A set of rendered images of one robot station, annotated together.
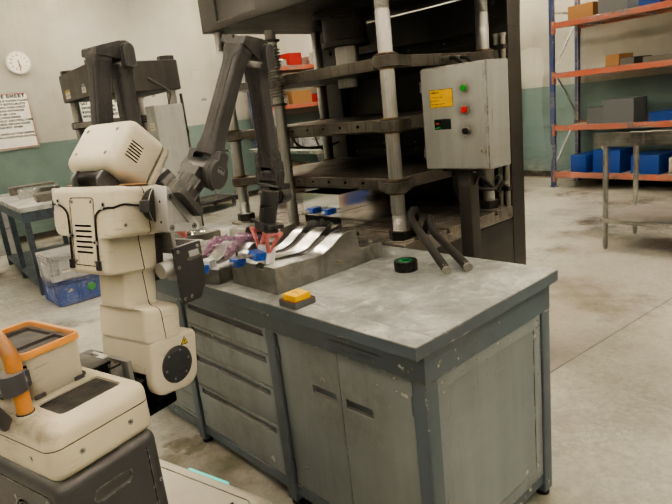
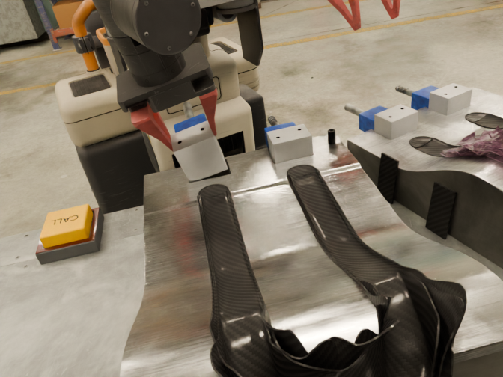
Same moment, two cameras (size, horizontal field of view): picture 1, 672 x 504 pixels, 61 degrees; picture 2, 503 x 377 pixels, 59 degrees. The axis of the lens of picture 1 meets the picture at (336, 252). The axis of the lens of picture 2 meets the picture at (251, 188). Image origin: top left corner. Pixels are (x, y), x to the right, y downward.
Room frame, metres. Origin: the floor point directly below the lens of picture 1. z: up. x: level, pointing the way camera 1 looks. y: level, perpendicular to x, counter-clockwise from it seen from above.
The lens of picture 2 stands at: (2.17, -0.13, 1.18)
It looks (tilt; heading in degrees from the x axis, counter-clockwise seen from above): 34 degrees down; 126
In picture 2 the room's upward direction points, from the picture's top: 10 degrees counter-clockwise
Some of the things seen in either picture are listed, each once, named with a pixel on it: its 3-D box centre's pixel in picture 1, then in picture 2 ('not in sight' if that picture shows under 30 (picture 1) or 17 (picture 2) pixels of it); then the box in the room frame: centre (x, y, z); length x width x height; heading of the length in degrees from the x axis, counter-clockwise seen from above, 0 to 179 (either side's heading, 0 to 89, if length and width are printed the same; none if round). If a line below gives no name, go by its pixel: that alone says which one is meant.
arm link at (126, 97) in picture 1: (130, 117); not in sight; (1.87, 0.60, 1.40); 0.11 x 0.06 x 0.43; 55
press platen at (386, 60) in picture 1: (352, 86); not in sight; (3.04, -0.18, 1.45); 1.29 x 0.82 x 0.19; 41
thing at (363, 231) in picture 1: (363, 218); not in sight; (3.05, -0.17, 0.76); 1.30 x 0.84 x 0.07; 41
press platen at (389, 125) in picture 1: (357, 136); not in sight; (3.04, -0.18, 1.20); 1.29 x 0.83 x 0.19; 41
